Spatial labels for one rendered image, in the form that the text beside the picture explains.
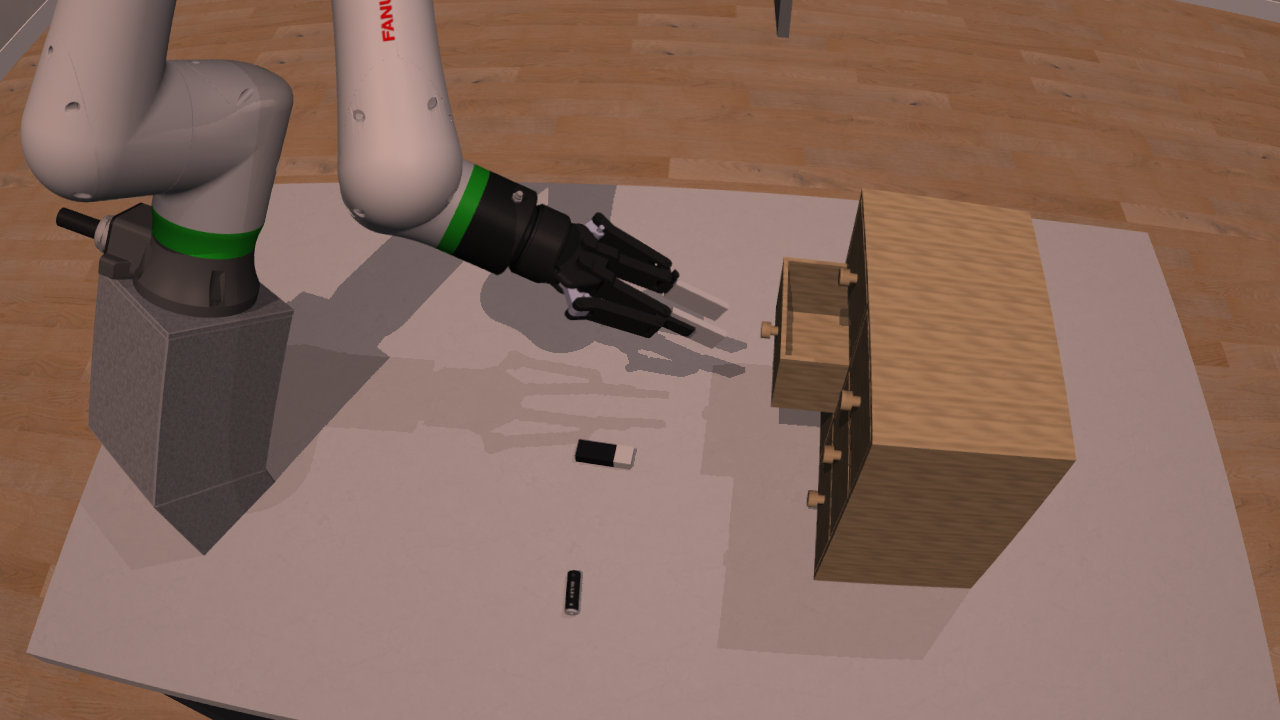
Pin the brown wooden drawer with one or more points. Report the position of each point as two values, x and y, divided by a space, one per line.
840 451
824 505
817 321
857 291
858 402
826 420

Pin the black and white eraser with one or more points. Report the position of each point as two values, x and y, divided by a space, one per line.
604 454

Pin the small wooden chest of drawers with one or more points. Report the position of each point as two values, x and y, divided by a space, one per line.
970 424

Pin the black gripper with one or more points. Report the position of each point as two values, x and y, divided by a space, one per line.
587 265

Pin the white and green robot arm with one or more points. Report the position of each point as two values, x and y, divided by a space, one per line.
108 117

